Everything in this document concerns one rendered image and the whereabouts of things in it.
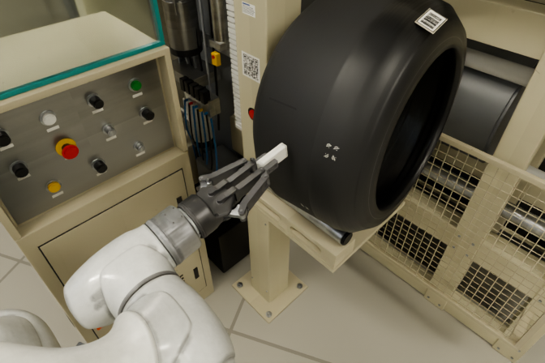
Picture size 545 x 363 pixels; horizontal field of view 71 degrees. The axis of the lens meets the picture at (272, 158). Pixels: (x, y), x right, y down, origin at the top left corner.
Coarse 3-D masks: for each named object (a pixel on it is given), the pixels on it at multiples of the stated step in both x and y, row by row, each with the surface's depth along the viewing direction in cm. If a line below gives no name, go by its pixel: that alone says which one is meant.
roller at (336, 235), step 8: (272, 192) 115; (296, 208) 109; (304, 216) 108; (312, 216) 106; (320, 224) 104; (328, 232) 103; (336, 232) 101; (344, 232) 101; (336, 240) 102; (344, 240) 100
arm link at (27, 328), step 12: (0, 312) 78; (12, 312) 79; (24, 312) 80; (0, 324) 71; (12, 324) 73; (24, 324) 76; (36, 324) 79; (0, 336) 68; (12, 336) 70; (24, 336) 73; (36, 336) 75; (48, 336) 78
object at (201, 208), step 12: (204, 192) 69; (180, 204) 65; (192, 204) 64; (204, 204) 64; (216, 204) 67; (228, 204) 67; (192, 216) 63; (204, 216) 64; (216, 216) 65; (204, 228) 64; (216, 228) 67
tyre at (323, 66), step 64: (320, 0) 80; (384, 0) 75; (320, 64) 72; (384, 64) 67; (448, 64) 101; (256, 128) 83; (320, 128) 72; (384, 128) 70; (320, 192) 77; (384, 192) 112
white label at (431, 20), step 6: (426, 12) 72; (432, 12) 72; (420, 18) 70; (426, 18) 71; (432, 18) 71; (438, 18) 71; (444, 18) 72; (420, 24) 69; (426, 24) 70; (432, 24) 70; (438, 24) 70; (432, 30) 69
